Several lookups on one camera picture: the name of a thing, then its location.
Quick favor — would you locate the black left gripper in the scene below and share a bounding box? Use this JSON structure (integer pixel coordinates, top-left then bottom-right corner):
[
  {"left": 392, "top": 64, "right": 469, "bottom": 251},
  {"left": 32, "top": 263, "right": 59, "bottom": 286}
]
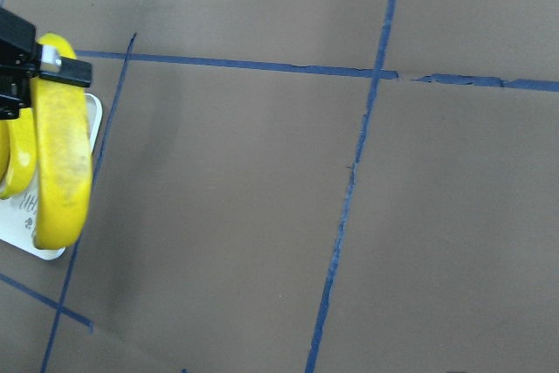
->
[{"left": 1, "top": 8, "right": 93, "bottom": 120}]

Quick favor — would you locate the yellow banana basket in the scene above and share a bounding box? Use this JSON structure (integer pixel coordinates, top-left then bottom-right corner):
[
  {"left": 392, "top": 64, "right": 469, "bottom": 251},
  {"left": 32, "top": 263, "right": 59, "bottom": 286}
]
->
[
  {"left": 1, "top": 108, "right": 37, "bottom": 200},
  {"left": 0, "top": 121, "right": 10, "bottom": 181}
]

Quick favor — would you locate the yellow banana basket edge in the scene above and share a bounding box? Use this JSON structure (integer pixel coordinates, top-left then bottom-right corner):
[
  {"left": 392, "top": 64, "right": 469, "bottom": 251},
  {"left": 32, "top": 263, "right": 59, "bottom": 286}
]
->
[{"left": 31, "top": 32, "right": 93, "bottom": 251}]

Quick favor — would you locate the white bear print tray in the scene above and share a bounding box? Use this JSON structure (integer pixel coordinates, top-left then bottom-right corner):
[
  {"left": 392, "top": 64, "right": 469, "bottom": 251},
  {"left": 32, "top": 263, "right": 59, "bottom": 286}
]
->
[{"left": 0, "top": 93, "right": 103, "bottom": 260}]

